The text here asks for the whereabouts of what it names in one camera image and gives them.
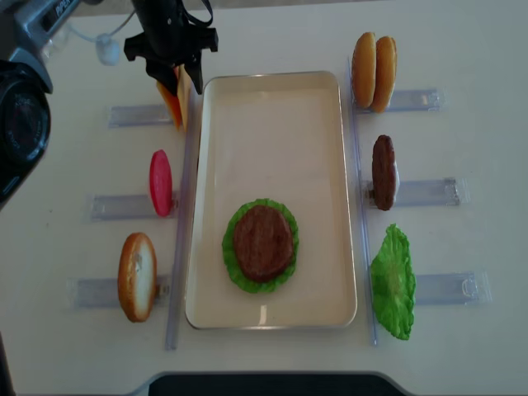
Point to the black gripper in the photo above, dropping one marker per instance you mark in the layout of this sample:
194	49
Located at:
171	36

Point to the yellow cheese slice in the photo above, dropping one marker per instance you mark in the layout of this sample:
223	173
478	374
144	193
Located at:
183	95

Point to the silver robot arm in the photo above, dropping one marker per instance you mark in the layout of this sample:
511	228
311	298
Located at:
27	26

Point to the orange cheese slice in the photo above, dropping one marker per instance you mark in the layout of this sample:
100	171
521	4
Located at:
173	107

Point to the clear holder cheese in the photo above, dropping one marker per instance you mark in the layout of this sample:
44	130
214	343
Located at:
131	116

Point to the red tomato slice standing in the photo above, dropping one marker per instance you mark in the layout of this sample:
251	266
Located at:
160	183

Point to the clear holder tomato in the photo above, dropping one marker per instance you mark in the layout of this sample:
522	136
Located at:
124	207

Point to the brown meat patty on stack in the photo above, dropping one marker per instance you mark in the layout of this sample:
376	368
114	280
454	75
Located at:
263	243

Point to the sliced bread round left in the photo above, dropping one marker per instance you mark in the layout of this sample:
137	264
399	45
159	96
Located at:
137	277

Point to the green lettuce leaf on stack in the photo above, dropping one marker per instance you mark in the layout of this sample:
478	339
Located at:
230	261

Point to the standing brown meat patty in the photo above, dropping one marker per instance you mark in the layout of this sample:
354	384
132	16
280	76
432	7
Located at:
384	172

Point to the clear holder bread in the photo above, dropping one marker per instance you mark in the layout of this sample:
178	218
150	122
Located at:
88	293

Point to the standing green lettuce leaf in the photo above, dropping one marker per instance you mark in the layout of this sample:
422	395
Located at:
394	284

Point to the clear holder lettuce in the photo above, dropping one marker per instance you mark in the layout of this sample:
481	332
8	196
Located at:
469	287

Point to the cream rectangular tray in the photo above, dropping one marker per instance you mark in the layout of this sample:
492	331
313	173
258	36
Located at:
277	136

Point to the bun half outer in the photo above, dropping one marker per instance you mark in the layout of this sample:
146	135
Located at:
363	72

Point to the bun half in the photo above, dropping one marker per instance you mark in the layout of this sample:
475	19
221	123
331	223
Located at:
363	72
385	73

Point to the bun half inner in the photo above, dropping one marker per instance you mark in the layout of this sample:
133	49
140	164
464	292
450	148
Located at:
385	73

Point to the clear holder buns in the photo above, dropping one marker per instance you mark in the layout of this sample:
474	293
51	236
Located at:
427	99

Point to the clear holder patty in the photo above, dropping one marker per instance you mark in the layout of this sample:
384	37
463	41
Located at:
449	191

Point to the black panel bottom edge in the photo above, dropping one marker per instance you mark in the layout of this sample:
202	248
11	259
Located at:
272	384

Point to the left long clear rail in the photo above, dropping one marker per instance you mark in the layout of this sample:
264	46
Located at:
185	215

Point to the long clear rail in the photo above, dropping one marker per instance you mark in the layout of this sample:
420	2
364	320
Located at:
360	203
185	215

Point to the black camera lens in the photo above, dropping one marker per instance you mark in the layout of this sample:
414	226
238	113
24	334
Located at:
25	125

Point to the right long clear rail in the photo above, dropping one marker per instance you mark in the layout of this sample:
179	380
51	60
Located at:
360	203

